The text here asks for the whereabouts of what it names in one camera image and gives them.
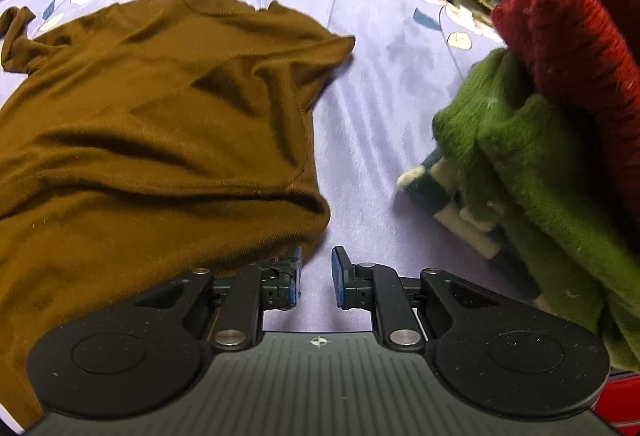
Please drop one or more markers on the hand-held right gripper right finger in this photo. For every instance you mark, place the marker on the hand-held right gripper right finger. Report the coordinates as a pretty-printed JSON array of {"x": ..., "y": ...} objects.
[{"x": 341, "y": 278}]

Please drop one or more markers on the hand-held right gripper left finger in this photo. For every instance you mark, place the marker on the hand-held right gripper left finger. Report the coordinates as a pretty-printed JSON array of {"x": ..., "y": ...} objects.
[{"x": 295, "y": 278}]

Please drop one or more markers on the brown knit sweater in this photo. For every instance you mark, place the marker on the brown knit sweater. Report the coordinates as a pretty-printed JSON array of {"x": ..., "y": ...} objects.
[{"x": 150, "y": 116}]

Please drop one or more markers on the navy white striped garment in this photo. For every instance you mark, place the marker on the navy white striped garment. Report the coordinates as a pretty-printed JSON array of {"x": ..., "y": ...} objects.
[{"x": 430, "y": 196}]

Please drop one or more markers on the purple floral bedsheet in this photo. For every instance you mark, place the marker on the purple floral bedsheet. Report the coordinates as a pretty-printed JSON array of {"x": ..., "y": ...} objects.
[{"x": 380, "y": 91}]

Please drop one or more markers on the green fuzzy sweater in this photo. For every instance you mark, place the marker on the green fuzzy sweater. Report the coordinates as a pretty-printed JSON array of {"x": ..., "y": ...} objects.
[{"x": 525, "y": 166}]

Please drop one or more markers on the red container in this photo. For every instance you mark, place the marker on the red container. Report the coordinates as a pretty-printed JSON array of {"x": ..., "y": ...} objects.
[{"x": 620, "y": 401}]

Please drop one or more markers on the dark red ribbed sweater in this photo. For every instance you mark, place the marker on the dark red ribbed sweater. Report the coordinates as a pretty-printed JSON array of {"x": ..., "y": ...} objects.
[{"x": 575, "y": 41}]

